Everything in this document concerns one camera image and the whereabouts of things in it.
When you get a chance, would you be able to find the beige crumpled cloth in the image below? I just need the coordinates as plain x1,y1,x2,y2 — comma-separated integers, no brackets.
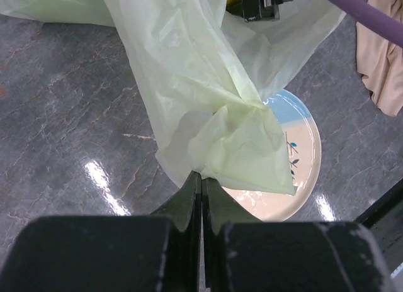
356,0,402,116

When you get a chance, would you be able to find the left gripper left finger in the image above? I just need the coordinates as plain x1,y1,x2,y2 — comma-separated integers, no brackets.
151,171,202,291

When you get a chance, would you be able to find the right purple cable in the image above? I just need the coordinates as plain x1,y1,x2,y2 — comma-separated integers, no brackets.
313,0,403,49

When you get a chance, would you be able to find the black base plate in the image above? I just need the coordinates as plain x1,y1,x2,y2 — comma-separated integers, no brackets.
356,181,402,271

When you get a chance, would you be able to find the light green plastic bag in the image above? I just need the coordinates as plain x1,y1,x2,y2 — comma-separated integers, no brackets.
1,0,344,194

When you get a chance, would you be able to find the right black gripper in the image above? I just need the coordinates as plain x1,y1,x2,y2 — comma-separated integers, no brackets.
242,0,294,23

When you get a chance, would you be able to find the beige and blue plate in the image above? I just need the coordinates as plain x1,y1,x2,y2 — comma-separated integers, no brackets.
224,89,322,222

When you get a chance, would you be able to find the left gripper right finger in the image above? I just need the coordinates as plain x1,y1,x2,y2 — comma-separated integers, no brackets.
201,178,260,291

